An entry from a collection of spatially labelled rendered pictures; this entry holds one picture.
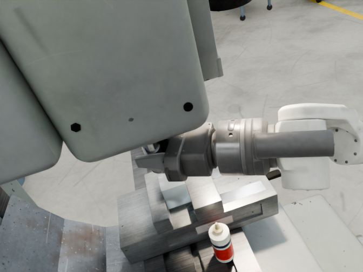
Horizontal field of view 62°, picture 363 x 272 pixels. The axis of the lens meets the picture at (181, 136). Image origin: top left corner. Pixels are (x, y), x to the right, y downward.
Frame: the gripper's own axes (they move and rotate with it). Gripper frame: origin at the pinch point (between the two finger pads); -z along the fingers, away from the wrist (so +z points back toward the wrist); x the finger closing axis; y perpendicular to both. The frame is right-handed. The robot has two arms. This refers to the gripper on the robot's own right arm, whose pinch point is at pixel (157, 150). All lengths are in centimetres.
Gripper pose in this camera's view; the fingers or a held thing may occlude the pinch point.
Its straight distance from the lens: 51.6
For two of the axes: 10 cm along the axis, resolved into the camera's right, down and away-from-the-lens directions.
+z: 9.5, -0.5, -3.2
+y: 2.4, 7.7, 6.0
